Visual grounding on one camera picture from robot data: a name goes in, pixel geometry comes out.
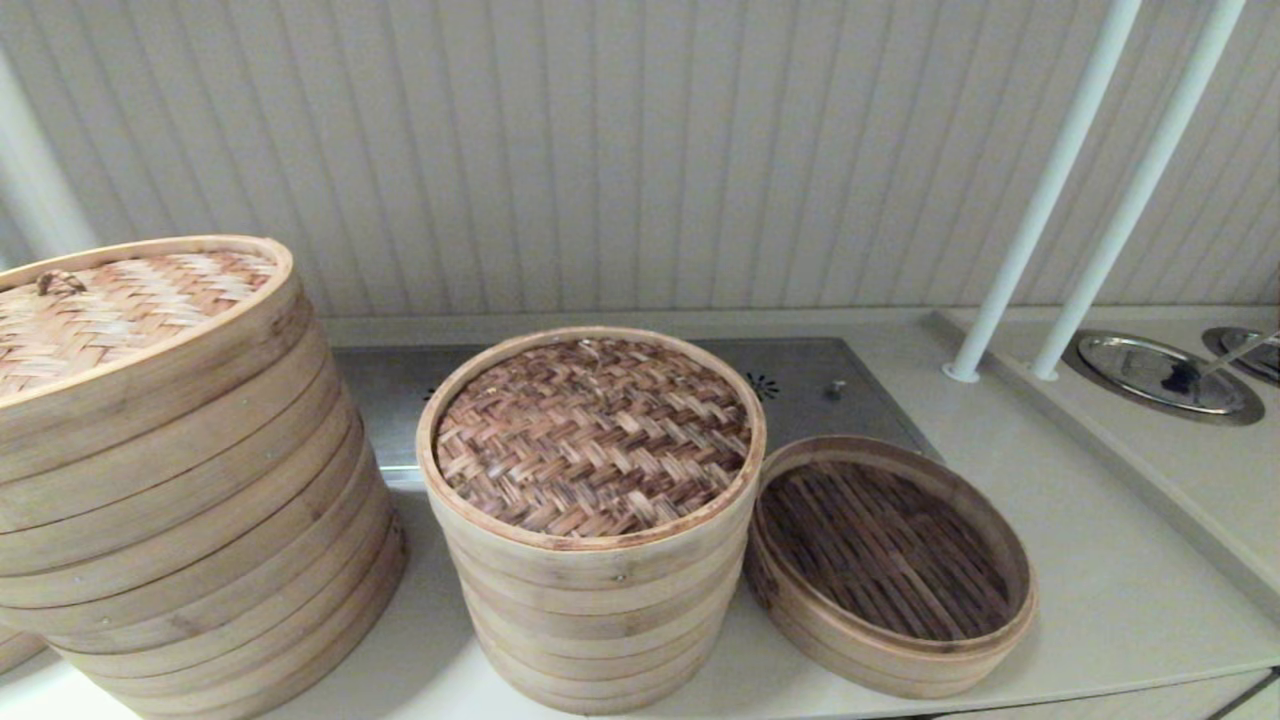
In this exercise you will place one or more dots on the dark woven bamboo steamer lid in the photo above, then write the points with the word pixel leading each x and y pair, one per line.
pixel 590 440

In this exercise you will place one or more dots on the narrow bamboo steamer stack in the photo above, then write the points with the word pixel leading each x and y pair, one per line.
pixel 590 640

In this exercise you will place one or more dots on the single bamboo steamer tray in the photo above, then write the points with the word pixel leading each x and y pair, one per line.
pixel 890 560

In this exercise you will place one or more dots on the tall wide bamboo steamer stack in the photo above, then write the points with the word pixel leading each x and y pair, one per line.
pixel 200 560

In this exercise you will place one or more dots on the round stainless steel pot lid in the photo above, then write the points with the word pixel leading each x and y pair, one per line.
pixel 1130 365
pixel 1250 360

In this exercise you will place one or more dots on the light woven bamboo steamer lid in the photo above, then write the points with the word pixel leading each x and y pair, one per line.
pixel 120 320

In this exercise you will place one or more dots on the small metal knob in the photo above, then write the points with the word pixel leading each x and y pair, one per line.
pixel 835 388

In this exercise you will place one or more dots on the stainless steel steam plate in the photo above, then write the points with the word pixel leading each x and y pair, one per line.
pixel 860 400

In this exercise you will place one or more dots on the white metal pole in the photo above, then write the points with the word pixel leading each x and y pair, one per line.
pixel 1140 190
pixel 1040 200

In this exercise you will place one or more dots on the thick white pipe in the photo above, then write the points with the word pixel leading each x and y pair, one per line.
pixel 40 180

